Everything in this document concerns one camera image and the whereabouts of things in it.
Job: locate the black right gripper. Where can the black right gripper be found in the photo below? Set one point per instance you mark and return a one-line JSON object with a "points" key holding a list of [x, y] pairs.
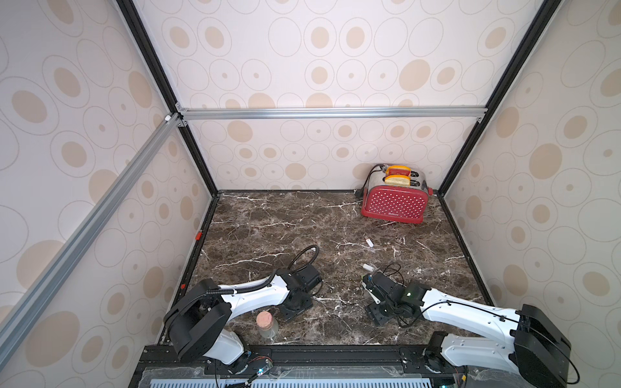
{"points": [[379, 289]]}

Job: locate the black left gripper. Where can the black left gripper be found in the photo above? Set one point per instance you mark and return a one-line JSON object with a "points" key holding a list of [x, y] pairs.
{"points": [[289, 314]]}

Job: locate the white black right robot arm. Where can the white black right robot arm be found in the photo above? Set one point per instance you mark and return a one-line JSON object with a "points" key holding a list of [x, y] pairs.
{"points": [[524, 341]]}

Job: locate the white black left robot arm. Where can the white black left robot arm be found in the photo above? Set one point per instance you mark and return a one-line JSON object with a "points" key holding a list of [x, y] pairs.
{"points": [[196, 325]]}

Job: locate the cork stoppered glass jar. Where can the cork stoppered glass jar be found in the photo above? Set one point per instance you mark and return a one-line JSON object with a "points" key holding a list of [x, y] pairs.
{"points": [[267, 325]]}

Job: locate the red polka dot toaster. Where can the red polka dot toaster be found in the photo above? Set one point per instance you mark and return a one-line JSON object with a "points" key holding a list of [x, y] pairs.
{"points": [[395, 193]]}

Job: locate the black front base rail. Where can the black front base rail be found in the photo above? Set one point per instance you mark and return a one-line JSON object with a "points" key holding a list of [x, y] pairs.
{"points": [[316, 366]]}

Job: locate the horizontal aluminium frame bar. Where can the horizontal aluminium frame bar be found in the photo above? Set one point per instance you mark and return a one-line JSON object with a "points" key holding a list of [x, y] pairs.
{"points": [[331, 113]]}

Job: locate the diagonal aluminium frame bar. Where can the diagonal aluminium frame bar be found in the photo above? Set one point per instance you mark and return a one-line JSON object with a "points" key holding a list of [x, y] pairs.
{"points": [[45, 288]]}

